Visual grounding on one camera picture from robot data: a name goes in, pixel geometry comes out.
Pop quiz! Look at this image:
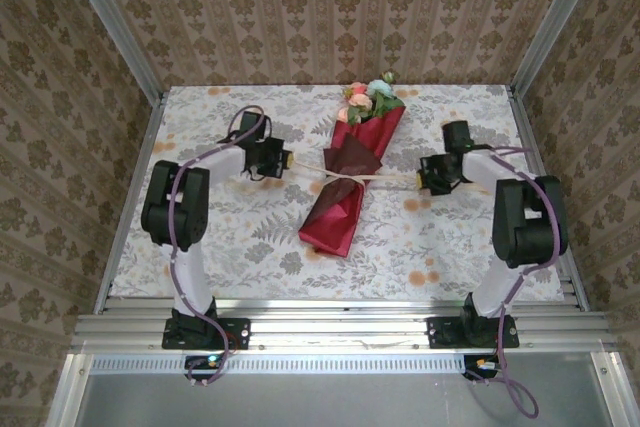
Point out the slotted white cable duct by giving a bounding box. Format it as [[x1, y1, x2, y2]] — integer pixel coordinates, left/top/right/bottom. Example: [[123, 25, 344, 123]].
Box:
[[88, 354, 469, 376]]

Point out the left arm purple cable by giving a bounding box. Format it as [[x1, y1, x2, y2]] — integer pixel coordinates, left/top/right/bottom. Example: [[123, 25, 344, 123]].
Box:
[[167, 105, 274, 389]]

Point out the peach fake flower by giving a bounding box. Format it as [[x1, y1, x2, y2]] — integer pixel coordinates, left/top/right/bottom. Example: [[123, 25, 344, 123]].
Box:
[[337, 94, 375, 126]]

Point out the red wrapping paper sheet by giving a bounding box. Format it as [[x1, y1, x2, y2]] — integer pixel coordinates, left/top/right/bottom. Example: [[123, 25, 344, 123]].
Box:
[[298, 106, 407, 258]]

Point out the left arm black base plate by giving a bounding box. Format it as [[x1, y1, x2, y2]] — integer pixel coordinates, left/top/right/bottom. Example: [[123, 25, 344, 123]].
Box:
[[162, 318, 251, 351]]

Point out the aluminium frame post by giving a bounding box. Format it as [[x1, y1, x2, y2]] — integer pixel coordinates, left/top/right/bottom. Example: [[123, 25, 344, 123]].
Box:
[[508, 0, 610, 98], [57, 0, 170, 101]]

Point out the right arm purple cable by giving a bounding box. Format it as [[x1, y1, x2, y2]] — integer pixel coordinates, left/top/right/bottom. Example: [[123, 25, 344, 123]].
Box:
[[469, 145, 565, 421]]

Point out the aluminium mounting rail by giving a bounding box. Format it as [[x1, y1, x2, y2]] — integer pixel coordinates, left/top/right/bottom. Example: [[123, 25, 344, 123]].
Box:
[[69, 310, 621, 354]]

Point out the aluminium lower frame bar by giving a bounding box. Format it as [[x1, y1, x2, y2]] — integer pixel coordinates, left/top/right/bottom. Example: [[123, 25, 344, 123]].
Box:
[[45, 352, 95, 427], [589, 351, 637, 427]]

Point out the light blue fake flower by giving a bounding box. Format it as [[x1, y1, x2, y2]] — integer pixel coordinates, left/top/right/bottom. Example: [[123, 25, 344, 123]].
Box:
[[367, 70, 407, 123]]

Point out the floral tablecloth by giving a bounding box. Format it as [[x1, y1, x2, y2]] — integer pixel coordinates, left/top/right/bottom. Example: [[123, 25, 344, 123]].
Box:
[[109, 84, 566, 303]]

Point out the small black connector board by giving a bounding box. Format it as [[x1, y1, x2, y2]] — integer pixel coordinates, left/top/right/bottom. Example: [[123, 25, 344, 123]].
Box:
[[184, 354, 226, 381], [463, 354, 504, 381]]

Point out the grey metal panel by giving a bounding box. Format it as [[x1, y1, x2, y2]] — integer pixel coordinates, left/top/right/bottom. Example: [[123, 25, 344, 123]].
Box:
[[74, 372, 617, 427]]

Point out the beige ribbon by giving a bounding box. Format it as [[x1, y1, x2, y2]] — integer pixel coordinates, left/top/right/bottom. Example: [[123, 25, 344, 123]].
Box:
[[292, 159, 494, 194]]

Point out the aluminium table edge rail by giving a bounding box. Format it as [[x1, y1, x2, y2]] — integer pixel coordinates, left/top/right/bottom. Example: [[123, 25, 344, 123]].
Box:
[[94, 298, 591, 316]]

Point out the aluminium table side rail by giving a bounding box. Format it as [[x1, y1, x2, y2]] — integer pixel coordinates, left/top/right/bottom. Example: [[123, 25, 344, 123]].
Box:
[[504, 85, 592, 312], [92, 89, 171, 316]]

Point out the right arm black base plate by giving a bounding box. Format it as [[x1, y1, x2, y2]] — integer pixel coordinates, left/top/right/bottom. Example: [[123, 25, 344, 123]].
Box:
[[427, 315, 521, 350]]

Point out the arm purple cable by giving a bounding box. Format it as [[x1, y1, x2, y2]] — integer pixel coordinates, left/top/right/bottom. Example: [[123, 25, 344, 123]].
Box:
[[167, 105, 274, 389], [469, 145, 565, 421]]

